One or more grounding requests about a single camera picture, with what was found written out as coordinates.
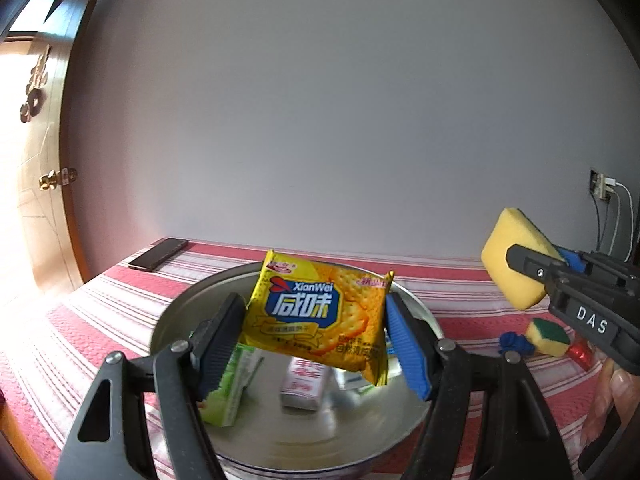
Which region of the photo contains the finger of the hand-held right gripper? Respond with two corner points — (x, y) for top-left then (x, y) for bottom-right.
(505, 243), (576, 296)
(557, 246), (640, 306)

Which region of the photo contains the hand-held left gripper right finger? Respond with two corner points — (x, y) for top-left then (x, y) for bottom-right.
(384, 292), (573, 480)

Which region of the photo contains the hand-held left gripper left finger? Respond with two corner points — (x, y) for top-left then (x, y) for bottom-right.
(52, 292), (246, 480)

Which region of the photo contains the yellow sponge with green side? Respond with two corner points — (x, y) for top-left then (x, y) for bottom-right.
(525, 317), (571, 358)
(481, 207), (566, 311)

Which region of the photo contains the pink floral snack packet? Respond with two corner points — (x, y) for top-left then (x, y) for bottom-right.
(280, 357), (331, 411)

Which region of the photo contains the yellow cracker packet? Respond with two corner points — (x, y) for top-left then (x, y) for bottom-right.
(240, 249), (396, 387)

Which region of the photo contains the round decorated metal basin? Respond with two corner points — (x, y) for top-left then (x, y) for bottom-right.
(149, 259), (445, 480)

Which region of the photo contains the person's right hand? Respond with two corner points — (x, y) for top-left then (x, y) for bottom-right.
(582, 360), (632, 439)

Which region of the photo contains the red snack packet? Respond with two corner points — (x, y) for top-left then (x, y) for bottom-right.
(567, 340), (598, 373)

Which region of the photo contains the green white box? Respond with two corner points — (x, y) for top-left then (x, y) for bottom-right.
(202, 344), (266, 428)

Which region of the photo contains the blue crumpled object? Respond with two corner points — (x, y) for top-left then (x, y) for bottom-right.
(498, 331), (533, 356)

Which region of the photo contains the black smartphone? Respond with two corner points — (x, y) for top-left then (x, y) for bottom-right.
(127, 238), (190, 273)

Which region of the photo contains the red striped bed cover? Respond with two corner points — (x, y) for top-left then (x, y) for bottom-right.
(0, 237), (640, 480)

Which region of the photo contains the wooden door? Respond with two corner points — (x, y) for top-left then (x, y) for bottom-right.
(0, 0), (121, 306)

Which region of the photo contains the brass door ornament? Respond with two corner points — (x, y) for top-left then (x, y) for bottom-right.
(20, 45), (52, 123)

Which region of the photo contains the grey cable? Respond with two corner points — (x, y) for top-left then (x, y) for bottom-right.
(592, 195), (616, 257)

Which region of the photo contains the white charging cable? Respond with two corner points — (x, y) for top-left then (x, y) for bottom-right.
(612, 182), (637, 261)

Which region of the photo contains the brass door handle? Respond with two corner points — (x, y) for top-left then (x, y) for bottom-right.
(39, 167), (78, 190)

